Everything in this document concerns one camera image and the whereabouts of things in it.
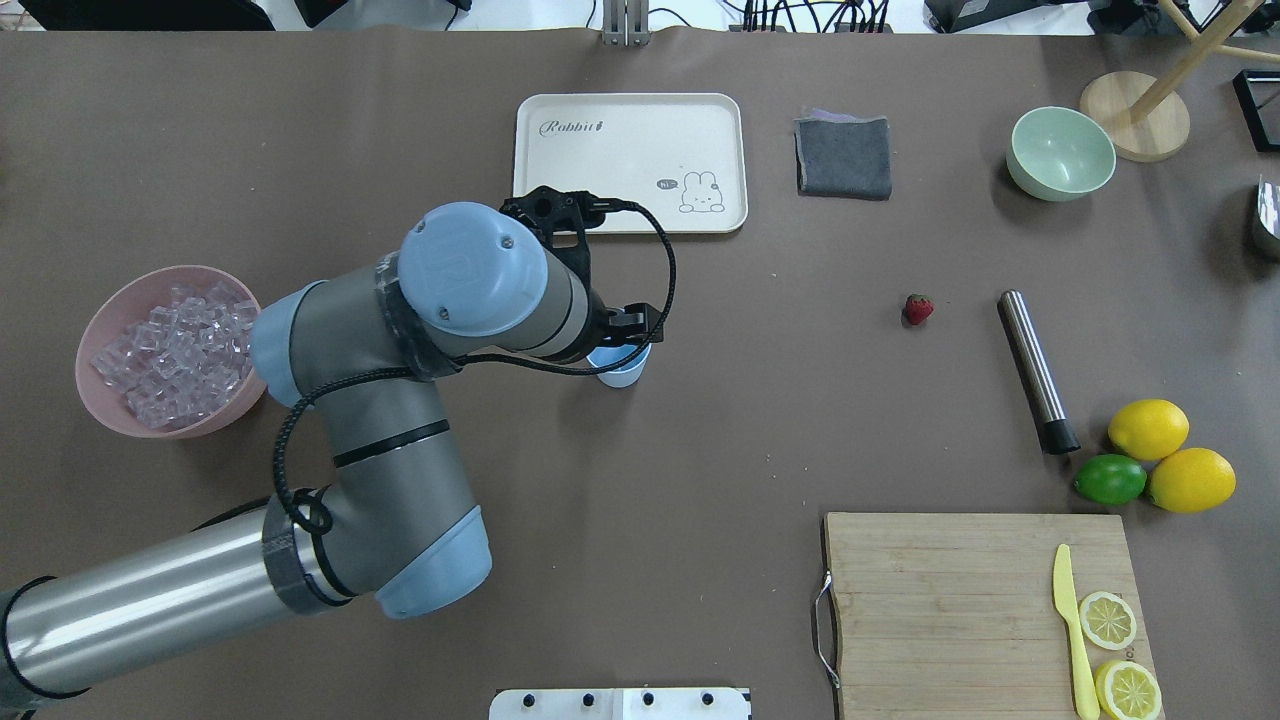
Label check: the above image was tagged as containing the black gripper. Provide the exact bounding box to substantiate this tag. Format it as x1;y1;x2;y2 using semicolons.
499;186;666;354

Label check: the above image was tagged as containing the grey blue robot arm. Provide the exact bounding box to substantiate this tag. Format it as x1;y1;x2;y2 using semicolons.
3;186;673;719

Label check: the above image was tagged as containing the light blue plastic cup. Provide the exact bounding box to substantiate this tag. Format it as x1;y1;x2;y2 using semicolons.
588;345;652;388

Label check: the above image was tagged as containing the pile of clear ice cubes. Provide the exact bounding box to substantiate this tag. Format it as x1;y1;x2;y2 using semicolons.
90;283;259;432

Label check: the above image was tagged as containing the wooden cup rack stand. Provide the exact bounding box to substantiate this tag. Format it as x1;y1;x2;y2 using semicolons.
1079;1;1277;163

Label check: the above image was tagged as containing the cream rabbit tray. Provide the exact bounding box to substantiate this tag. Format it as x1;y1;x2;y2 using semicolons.
512;94;749;234

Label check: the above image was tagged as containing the grey folded cloth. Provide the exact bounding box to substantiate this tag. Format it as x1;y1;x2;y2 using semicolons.
794;108;893;201

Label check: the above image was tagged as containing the red strawberry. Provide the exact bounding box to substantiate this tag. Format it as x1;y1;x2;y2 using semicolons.
902;293;934;327

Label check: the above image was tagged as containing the pink bowl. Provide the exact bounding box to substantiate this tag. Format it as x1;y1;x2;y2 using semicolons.
76;265;269;439

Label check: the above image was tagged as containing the light green bowl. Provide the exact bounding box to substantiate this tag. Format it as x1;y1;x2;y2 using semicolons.
1005;106;1117;202

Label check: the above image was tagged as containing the steel muddler with black tip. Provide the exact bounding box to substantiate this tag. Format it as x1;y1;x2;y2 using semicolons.
997;290;1082;456

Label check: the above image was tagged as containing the bamboo cutting board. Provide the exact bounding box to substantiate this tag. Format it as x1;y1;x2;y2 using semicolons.
822;512;1143;719

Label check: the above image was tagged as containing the green lime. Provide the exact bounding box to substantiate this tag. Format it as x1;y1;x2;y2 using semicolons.
1073;454;1148;506

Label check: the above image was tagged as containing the yellow plastic knife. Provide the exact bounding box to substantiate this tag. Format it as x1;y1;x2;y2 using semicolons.
1052;544;1101;719

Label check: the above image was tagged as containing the lower whole yellow lemon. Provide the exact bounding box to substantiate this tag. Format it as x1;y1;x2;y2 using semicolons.
1107;398;1190;462

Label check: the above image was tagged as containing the whole yellow lemon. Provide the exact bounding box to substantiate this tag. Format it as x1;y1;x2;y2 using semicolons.
1147;447;1236;514
1107;398;1190;462

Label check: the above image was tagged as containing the lower lemon half slice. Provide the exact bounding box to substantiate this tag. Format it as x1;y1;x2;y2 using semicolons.
1078;591;1138;651

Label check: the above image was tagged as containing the lemon half slice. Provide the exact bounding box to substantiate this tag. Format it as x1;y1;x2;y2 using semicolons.
1094;660;1164;719
1078;591;1138;651

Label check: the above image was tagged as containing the upper whole yellow lemon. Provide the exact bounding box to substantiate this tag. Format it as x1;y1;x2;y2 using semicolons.
1147;447;1236;514

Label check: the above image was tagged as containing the upper lemon half slice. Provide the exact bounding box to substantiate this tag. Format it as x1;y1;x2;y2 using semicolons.
1094;660;1164;719

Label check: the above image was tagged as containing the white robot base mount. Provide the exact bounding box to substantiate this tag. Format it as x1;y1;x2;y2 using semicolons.
488;685;753;719

